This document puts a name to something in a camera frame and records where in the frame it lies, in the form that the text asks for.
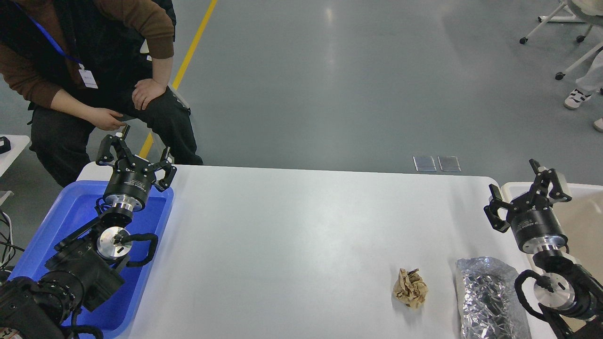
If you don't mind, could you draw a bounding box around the small black device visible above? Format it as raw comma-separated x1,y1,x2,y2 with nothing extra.
0,136,12,154

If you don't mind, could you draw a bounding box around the white rolling chair base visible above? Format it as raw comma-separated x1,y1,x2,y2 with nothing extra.
519,0,602,80

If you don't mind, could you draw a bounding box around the floor metal plate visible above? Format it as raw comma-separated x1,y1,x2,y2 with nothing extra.
438,156,462,172
413,156,438,172

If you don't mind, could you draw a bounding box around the blue plastic tray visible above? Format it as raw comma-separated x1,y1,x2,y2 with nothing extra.
9,180,174,339

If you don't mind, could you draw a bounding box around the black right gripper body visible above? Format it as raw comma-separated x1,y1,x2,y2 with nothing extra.
507,202,568,255

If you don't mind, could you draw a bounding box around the silver foil bag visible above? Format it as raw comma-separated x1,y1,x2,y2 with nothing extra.
455,256,532,339

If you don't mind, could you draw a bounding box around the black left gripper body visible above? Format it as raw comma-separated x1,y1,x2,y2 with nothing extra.
103,160,156,212

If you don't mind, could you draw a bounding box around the crumpled brown paper ball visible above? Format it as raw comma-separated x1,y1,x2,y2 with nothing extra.
392,268,429,309

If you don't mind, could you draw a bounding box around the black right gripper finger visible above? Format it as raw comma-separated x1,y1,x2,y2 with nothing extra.
484,184,518,233
529,159,572,204

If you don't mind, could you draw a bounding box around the white and black sneaker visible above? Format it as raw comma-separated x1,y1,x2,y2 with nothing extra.
563,88,592,110

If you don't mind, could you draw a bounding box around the person in brown sweater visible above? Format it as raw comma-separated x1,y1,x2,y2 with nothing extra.
0,0,203,187

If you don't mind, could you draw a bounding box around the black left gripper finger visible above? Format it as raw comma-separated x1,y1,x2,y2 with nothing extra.
147,146,177,192
96,134,135,168

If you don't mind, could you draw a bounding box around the white side table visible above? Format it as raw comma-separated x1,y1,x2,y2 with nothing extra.
0,134,30,176

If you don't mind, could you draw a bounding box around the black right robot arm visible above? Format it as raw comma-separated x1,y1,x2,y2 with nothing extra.
484,159,603,339

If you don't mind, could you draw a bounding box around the beige plastic bin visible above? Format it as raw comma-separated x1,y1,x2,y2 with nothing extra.
500,182,603,339

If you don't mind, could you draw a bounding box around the left floor metal plate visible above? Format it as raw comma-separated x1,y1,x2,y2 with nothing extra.
413,156,438,172

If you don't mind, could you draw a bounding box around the right floor metal plate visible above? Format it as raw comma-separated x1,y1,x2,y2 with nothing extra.
438,156,462,172

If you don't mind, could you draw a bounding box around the black cables bundle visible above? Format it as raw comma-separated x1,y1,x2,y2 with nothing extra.
0,210,25,274

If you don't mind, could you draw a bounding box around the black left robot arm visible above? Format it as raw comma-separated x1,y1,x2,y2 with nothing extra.
1,131,177,339

